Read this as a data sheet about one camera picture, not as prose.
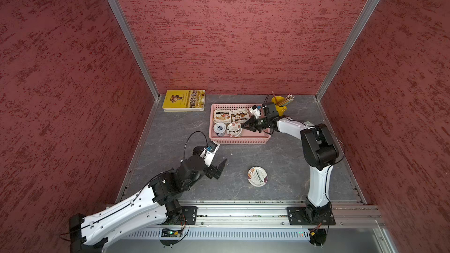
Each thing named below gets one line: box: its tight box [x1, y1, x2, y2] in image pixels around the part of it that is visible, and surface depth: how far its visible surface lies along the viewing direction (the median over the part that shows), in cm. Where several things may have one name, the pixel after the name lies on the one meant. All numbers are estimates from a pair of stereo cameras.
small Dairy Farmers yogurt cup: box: [213, 122, 227, 138], surface depth 99 cm
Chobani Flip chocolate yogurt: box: [230, 108, 251, 124], surface depth 108 cm
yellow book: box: [162, 89, 206, 112], surface depth 116 cm
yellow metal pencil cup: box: [271, 95, 288, 117], surface depth 105 cm
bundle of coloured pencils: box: [276, 93, 295, 107], surface depth 100 cm
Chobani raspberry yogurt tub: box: [226, 121, 243, 138], surface depth 99 cm
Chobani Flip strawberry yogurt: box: [213, 109, 232, 124], surface depth 106 cm
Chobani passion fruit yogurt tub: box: [247, 165, 269, 188], surface depth 82 cm
